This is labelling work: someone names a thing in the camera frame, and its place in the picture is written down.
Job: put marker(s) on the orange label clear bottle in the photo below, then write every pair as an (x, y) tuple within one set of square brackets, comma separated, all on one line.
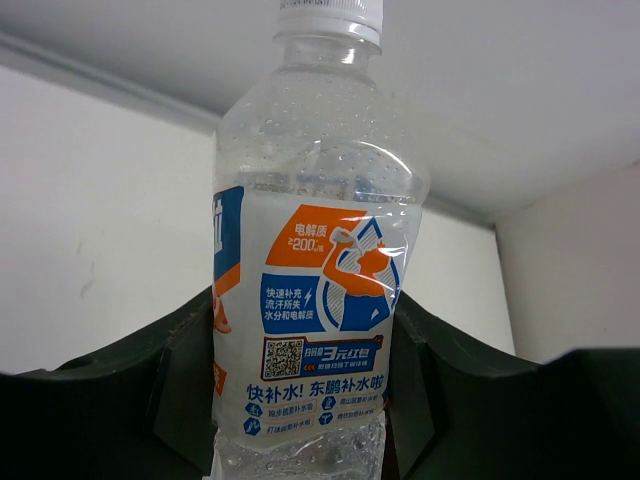
[(316, 211)]

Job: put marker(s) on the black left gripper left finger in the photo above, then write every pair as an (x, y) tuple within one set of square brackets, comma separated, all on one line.
[(139, 408)]

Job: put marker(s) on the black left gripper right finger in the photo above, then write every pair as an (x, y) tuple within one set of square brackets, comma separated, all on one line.
[(461, 409)]

